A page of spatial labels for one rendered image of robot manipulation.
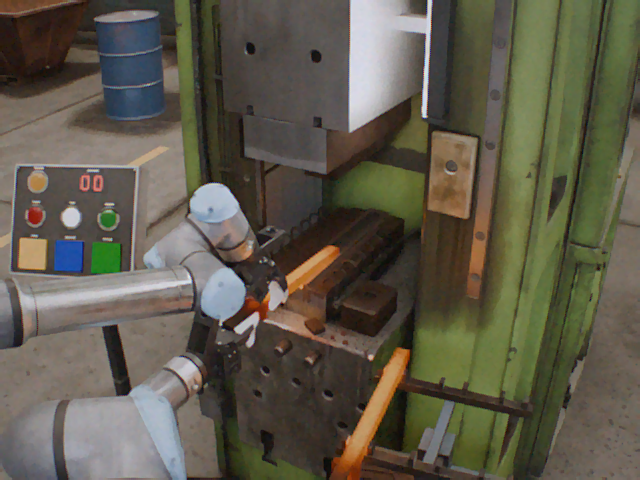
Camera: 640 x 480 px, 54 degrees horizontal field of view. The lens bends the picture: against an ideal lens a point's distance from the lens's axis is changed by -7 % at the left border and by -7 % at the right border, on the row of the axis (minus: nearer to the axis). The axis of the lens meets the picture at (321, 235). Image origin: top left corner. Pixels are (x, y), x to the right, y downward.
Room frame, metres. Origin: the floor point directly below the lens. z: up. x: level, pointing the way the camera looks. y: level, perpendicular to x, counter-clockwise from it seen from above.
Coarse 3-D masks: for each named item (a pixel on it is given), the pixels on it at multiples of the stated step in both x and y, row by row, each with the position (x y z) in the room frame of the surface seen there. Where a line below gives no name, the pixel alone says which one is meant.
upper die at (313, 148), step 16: (384, 112) 1.45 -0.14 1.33; (400, 112) 1.52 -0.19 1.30; (256, 128) 1.30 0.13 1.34; (272, 128) 1.28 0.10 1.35; (288, 128) 1.26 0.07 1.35; (304, 128) 1.24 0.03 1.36; (320, 128) 1.23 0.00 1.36; (368, 128) 1.38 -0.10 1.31; (384, 128) 1.45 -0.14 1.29; (256, 144) 1.30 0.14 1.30; (272, 144) 1.28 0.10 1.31; (288, 144) 1.26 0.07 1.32; (304, 144) 1.24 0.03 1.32; (320, 144) 1.22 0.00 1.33; (336, 144) 1.25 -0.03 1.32; (352, 144) 1.31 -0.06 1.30; (368, 144) 1.38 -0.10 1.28; (272, 160) 1.28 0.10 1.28; (288, 160) 1.26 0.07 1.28; (304, 160) 1.24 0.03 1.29; (320, 160) 1.22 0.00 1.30; (336, 160) 1.25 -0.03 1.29
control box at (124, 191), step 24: (24, 168) 1.47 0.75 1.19; (48, 168) 1.46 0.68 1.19; (72, 168) 1.46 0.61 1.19; (96, 168) 1.45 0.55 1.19; (120, 168) 1.45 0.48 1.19; (144, 168) 1.48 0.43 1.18; (24, 192) 1.44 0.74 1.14; (48, 192) 1.43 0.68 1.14; (72, 192) 1.43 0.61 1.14; (96, 192) 1.42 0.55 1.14; (120, 192) 1.42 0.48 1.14; (144, 192) 1.46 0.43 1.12; (24, 216) 1.41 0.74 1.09; (48, 216) 1.40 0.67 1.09; (96, 216) 1.39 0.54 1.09; (120, 216) 1.39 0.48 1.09; (144, 216) 1.44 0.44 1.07; (48, 240) 1.37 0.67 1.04; (72, 240) 1.37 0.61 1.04; (96, 240) 1.37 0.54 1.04; (120, 240) 1.36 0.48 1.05; (144, 240) 1.42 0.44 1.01; (48, 264) 1.35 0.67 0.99
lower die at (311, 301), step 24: (336, 216) 1.62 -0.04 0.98; (360, 216) 1.58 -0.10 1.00; (384, 216) 1.58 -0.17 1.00; (312, 240) 1.47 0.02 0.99; (360, 240) 1.46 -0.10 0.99; (384, 240) 1.47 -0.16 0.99; (288, 264) 1.35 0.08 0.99; (336, 264) 1.34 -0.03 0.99; (360, 264) 1.36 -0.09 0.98; (312, 288) 1.24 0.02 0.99; (312, 312) 1.24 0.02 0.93
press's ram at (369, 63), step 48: (240, 0) 1.32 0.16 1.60; (288, 0) 1.26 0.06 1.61; (336, 0) 1.21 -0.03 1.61; (384, 0) 1.31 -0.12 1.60; (240, 48) 1.32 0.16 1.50; (288, 48) 1.26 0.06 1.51; (336, 48) 1.21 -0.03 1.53; (384, 48) 1.32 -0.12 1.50; (240, 96) 1.32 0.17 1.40; (288, 96) 1.26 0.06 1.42; (336, 96) 1.21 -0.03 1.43; (384, 96) 1.32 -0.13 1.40
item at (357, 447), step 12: (396, 348) 1.07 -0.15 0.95; (396, 360) 1.03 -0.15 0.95; (384, 372) 1.00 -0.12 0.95; (396, 372) 1.00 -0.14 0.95; (384, 384) 0.96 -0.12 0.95; (396, 384) 0.98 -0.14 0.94; (372, 396) 0.93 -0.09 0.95; (384, 396) 0.93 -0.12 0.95; (372, 408) 0.89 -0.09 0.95; (384, 408) 0.90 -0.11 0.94; (360, 420) 0.86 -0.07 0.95; (372, 420) 0.86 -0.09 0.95; (360, 432) 0.83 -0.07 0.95; (372, 432) 0.84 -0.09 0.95; (348, 444) 0.80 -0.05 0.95; (360, 444) 0.80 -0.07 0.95; (348, 456) 0.78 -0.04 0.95; (360, 456) 0.78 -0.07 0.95; (336, 468) 0.74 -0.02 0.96; (348, 468) 0.74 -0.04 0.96; (360, 468) 0.75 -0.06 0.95
